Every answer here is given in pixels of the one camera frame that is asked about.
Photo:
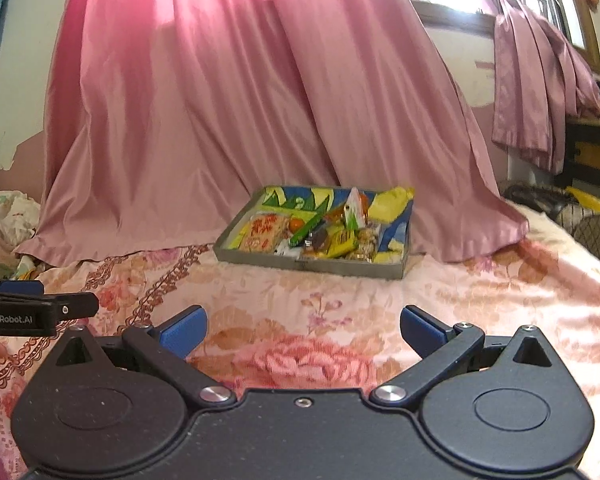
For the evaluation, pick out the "black and yellow cabinet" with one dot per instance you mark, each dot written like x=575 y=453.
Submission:
x=595 y=156

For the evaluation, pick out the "yellow snack packet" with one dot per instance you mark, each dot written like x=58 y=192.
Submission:
x=340 y=245

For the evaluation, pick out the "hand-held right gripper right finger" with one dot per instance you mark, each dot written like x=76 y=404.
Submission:
x=420 y=333

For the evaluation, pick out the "dark brown jerky packet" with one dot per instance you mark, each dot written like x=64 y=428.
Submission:
x=317 y=240

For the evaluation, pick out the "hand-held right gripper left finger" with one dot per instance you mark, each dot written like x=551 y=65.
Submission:
x=182 y=333

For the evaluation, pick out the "small pink curtain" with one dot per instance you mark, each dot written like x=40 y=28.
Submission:
x=530 y=85

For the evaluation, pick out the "yellow banana-shaped item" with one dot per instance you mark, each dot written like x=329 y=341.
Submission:
x=590 y=202

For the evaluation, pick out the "white vegetable snack packet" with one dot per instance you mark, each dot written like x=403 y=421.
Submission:
x=354 y=207

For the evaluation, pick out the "white orange snack packet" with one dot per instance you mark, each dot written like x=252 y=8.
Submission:
x=262 y=230

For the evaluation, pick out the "painted cardboard box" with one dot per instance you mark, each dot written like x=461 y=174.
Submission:
x=330 y=266

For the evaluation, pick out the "pink floral blanket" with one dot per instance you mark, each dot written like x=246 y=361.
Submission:
x=305 y=300

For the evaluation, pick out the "large pink curtain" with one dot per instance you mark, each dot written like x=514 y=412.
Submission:
x=230 y=110

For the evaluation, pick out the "white crumpled cloth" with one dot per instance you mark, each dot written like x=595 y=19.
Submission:
x=15 y=216

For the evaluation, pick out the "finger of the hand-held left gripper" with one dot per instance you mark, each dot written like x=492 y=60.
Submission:
x=20 y=287
x=77 y=306

